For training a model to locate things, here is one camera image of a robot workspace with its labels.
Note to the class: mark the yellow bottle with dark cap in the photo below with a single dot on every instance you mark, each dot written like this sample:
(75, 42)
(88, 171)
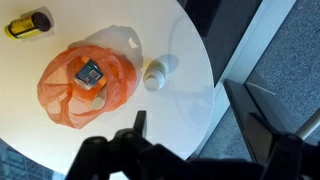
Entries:
(28, 26)

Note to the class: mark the white plastic bottle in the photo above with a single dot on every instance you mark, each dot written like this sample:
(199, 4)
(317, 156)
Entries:
(154, 76)

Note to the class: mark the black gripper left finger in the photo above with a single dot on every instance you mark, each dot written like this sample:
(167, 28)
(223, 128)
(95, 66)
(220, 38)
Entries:
(140, 123)

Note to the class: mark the small white cap in bag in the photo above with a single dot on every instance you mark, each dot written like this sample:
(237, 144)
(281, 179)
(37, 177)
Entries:
(97, 103)

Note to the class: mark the blue mint candy container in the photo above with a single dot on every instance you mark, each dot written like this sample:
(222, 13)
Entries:
(88, 75)

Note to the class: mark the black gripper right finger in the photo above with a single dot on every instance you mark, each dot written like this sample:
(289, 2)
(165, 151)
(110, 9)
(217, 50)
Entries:
(271, 146)

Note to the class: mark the orange plastic bag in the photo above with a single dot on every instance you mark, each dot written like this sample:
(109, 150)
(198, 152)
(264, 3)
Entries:
(69, 104)

